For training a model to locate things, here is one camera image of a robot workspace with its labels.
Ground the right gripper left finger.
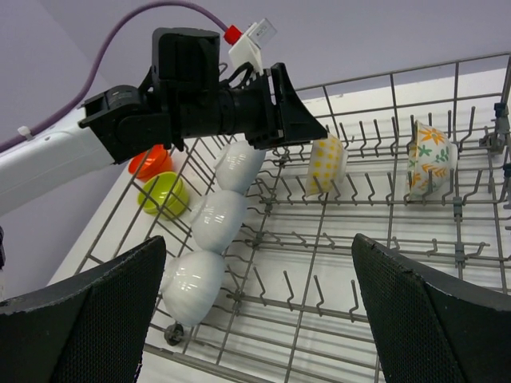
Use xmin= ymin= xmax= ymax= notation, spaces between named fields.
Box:
xmin=1 ymin=235 xmax=166 ymax=382

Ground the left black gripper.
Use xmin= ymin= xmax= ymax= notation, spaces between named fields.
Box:
xmin=245 ymin=63 xmax=327 ymax=148

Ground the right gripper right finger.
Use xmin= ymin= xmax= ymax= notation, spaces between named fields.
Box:
xmin=351 ymin=234 xmax=510 ymax=382

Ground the beige blue patterned bowl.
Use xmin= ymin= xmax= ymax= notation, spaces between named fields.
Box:
xmin=305 ymin=134 xmax=348 ymax=197

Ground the floral patterned bowl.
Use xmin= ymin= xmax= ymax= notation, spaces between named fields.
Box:
xmin=406 ymin=120 xmax=458 ymax=201

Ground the orange bowl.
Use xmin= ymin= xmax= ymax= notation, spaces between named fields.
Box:
xmin=128 ymin=144 xmax=167 ymax=179
xmin=135 ymin=152 xmax=172 ymax=182

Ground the lime green bowl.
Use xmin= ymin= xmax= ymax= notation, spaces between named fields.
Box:
xmin=142 ymin=182 xmax=189 ymax=219
xmin=137 ymin=172 xmax=184 ymax=211

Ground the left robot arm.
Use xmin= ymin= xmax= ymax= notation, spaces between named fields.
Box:
xmin=1 ymin=28 xmax=327 ymax=213

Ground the white bowl rear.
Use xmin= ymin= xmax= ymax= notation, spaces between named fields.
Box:
xmin=214 ymin=140 xmax=267 ymax=194

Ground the white bowl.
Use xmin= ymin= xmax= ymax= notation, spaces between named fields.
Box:
xmin=214 ymin=140 xmax=267 ymax=194
xmin=190 ymin=190 xmax=248 ymax=254
xmin=160 ymin=251 xmax=226 ymax=326

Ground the white bowl front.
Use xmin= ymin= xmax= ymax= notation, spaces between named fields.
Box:
xmin=160 ymin=251 xmax=226 ymax=326

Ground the white bowl middle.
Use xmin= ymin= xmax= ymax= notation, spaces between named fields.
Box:
xmin=190 ymin=190 xmax=248 ymax=254

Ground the grey wire dish rack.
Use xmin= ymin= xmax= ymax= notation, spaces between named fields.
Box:
xmin=75 ymin=53 xmax=511 ymax=383

